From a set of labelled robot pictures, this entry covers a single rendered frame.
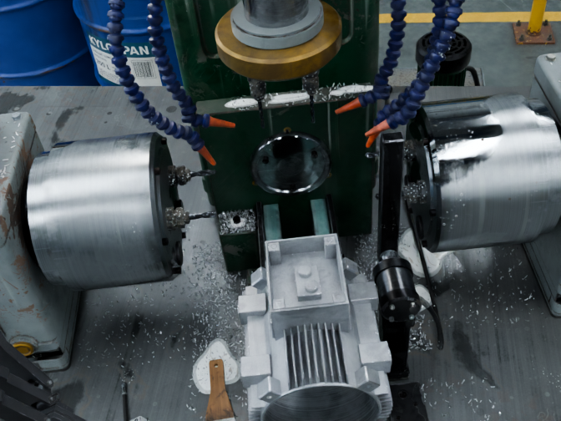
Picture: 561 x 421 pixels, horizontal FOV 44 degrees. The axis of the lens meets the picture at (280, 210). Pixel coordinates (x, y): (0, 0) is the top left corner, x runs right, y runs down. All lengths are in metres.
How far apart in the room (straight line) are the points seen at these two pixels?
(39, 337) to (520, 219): 0.81
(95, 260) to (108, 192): 0.11
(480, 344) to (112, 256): 0.64
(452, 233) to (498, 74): 2.17
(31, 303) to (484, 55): 2.57
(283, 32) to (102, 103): 0.98
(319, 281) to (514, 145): 0.37
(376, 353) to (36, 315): 0.57
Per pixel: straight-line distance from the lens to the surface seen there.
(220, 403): 1.22
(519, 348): 1.30
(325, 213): 1.31
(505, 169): 1.10
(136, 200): 1.07
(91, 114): 1.85
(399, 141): 0.95
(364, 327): 0.97
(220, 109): 1.19
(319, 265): 0.97
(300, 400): 1.05
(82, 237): 1.10
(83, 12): 2.67
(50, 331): 1.26
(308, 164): 1.26
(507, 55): 3.38
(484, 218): 1.12
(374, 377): 0.91
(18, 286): 1.17
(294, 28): 0.97
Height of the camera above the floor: 1.87
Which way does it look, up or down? 46 degrees down
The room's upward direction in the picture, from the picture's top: 7 degrees counter-clockwise
